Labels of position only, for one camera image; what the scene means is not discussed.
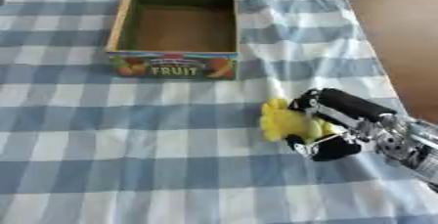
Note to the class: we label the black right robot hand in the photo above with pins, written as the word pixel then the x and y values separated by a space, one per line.
pixel 353 104

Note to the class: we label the yellow soft toy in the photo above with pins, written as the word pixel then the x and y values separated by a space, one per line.
pixel 288 122

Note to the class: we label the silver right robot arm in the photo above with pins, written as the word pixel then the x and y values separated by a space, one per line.
pixel 419 146

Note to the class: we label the cardboard box with fruit print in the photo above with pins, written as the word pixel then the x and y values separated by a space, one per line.
pixel 177 29

